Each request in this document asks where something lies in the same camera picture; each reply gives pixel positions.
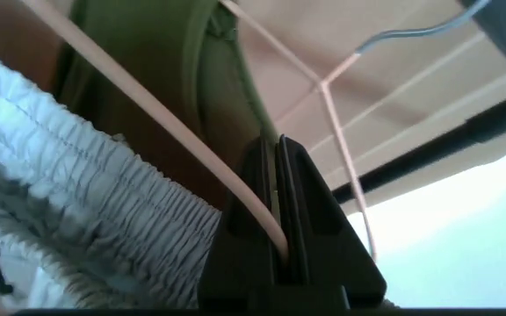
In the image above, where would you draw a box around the green printed shirt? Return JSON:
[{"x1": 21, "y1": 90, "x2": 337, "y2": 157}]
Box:
[{"x1": 53, "y1": 0, "x2": 280, "y2": 212}]

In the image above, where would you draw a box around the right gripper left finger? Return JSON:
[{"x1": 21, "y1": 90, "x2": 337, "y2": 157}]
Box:
[{"x1": 198, "y1": 136, "x2": 286, "y2": 309}]

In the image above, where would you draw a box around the pale grey garment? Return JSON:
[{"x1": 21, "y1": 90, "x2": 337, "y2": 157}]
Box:
[{"x1": 0, "y1": 37, "x2": 224, "y2": 311}]

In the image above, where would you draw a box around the black clothes rack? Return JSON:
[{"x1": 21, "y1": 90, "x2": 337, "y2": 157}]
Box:
[{"x1": 330, "y1": 0, "x2": 506, "y2": 206}]

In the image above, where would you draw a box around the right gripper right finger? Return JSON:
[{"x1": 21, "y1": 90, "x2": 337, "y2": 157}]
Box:
[{"x1": 275, "y1": 133, "x2": 388, "y2": 309}]

